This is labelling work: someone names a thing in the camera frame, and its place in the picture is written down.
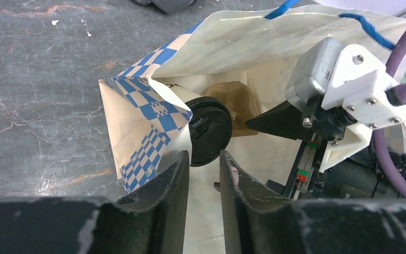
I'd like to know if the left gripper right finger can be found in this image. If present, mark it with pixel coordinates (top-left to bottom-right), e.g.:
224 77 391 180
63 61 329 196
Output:
219 150 294 253

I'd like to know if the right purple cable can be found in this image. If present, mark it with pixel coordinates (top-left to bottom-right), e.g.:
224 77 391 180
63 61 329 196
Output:
372 7 406 204

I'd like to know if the printed paper takeout bag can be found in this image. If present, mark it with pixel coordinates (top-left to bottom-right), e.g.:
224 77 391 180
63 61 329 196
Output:
99 1 406 253

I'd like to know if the black plastic cup lid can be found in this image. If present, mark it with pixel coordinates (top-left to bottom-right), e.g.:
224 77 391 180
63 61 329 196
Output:
186 96 233 167

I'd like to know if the white paper coffee cup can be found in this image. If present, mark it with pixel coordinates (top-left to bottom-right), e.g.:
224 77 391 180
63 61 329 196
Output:
166 84 201 103

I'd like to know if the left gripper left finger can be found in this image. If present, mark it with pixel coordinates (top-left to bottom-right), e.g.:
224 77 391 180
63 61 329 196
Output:
116 151 190 253

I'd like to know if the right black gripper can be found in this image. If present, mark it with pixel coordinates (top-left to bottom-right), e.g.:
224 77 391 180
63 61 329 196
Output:
245 101 403 199

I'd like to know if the dark grey cloth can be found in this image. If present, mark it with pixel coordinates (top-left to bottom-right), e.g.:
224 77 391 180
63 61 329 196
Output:
134 0 196 14

